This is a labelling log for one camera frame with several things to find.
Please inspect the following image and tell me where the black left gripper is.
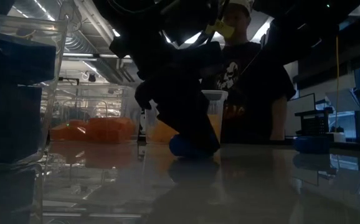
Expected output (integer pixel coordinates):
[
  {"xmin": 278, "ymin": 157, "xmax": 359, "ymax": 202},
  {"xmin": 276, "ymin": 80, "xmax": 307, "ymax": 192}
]
[{"xmin": 109, "ymin": 30, "xmax": 224, "ymax": 156}]

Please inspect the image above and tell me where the black mesh crate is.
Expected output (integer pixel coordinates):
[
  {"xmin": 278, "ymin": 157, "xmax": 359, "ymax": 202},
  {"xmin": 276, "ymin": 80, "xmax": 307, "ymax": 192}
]
[{"xmin": 294, "ymin": 107, "xmax": 334, "ymax": 137}]

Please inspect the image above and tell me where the clear plastic bin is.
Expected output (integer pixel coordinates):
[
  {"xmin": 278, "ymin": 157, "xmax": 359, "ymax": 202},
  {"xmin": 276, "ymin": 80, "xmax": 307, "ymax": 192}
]
[
  {"xmin": 0, "ymin": 14, "xmax": 69, "ymax": 224},
  {"xmin": 49, "ymin": 84, "xmax": 142, "ymax": 144},
  {"xmin": 144, "ymin": 89, "xmax": 230, "ymax": 146}
]

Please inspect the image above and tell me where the long ceiling pipe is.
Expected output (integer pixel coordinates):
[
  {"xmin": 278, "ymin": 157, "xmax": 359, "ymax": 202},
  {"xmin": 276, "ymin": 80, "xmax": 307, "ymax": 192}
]
[{"xmin": 62, "ymin": 52, "xmax": 131, "ymax": 60}]

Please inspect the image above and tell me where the flexible silver duct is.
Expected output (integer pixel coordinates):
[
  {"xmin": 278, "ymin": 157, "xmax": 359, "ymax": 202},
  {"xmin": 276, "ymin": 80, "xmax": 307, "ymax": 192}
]
[{"xmin": 64, "ymin": 32, "xmax": 92, "ymax": 54}]

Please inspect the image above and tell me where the white angled panel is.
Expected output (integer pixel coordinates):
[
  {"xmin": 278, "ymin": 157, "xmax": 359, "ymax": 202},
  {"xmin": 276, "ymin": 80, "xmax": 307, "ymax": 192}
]
[{"xmin": 324, "ymin": 88, "xmax": 360, "ymax": 113}]

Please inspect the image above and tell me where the person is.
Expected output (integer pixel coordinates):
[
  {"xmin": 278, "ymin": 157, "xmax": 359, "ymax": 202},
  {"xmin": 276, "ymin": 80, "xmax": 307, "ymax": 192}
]
[{"xmin": 201, "ymin": 0, "xmax": 296, "ymax": 144}]

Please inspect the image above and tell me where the small white round container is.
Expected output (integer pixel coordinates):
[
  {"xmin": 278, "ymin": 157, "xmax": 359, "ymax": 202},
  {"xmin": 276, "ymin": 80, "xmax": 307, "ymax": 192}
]
[{"xmin": 331, "ymin": 131, "xmax": 347, "ymax": 143}]

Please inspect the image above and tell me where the black metal frame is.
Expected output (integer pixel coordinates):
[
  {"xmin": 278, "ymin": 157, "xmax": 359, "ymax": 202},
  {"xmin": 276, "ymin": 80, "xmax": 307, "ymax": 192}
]
[{"xmin": 57, "ymin": 76, "xmax": 80, "ymax": 86}]

